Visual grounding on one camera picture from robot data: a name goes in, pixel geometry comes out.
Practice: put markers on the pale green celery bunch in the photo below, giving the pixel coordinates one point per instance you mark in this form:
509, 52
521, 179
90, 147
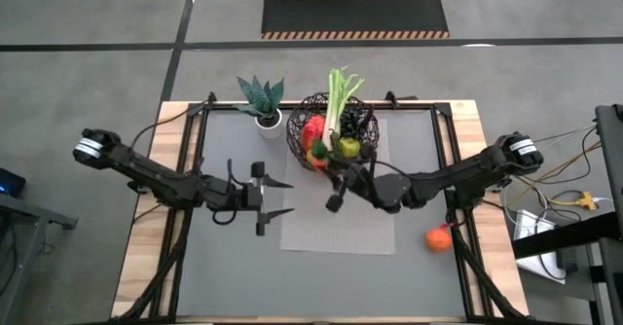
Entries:
338, 96

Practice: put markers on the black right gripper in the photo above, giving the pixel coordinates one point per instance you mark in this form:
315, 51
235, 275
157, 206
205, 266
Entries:
360, 181

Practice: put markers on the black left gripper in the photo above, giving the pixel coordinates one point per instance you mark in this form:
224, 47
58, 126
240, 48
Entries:
238, 197

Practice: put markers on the black hazard-striped floor mat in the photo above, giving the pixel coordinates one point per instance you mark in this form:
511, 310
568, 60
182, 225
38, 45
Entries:
355, 16

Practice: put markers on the dark device with blue light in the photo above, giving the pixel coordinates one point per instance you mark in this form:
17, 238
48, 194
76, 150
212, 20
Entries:
10, 184

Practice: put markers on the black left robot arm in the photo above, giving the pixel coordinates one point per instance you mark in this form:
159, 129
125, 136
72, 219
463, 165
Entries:
146, 174

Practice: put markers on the snake plant in white pot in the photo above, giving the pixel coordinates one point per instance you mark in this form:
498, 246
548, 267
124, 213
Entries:
270, 125

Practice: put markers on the black equipment stand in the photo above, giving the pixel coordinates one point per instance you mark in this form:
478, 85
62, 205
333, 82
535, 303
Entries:
611, 145

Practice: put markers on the orange fruit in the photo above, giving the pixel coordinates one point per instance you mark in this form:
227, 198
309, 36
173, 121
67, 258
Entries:
438, 240

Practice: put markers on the black metal table frame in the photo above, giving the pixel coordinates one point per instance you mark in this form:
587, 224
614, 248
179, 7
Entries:
418, 107

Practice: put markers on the small red tag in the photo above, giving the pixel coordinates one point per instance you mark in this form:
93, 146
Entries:
444, 226

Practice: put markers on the orange carrot with green top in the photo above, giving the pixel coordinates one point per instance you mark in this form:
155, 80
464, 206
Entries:
318, 150

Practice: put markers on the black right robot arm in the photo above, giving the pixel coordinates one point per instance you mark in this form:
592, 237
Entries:
462, 174

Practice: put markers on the white box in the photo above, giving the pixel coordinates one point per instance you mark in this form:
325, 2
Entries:
530, 227

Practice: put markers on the yellow power splitter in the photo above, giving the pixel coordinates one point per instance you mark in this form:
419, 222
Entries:
586, 201

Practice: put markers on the dark grey desk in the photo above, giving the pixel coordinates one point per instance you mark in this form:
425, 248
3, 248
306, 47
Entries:
24, 213

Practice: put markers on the yellow-green apple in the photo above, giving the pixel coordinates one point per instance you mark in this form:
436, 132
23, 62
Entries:
349, 147

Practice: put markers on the grey woven placemat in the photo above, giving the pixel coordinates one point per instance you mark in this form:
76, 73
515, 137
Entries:
340, 227

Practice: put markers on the red orange pepper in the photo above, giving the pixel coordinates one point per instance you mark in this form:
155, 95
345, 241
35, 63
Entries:
312, 130

